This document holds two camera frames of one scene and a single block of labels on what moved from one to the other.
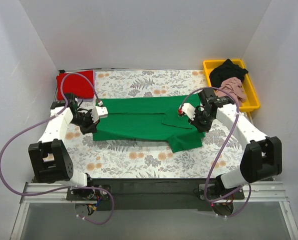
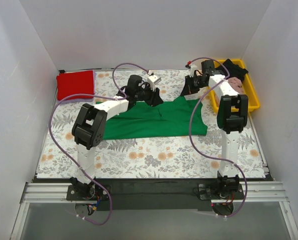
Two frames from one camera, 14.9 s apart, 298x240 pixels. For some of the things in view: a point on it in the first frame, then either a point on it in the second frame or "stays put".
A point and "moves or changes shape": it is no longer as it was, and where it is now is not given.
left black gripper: (91, 123) -> (151, 94)
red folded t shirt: (76, 84) stays put
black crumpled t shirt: (227, 69) stays put
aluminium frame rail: (271, 192) stays put
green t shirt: (149, 119) moves or changes shape
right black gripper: (197, 122) -> (192, 83)
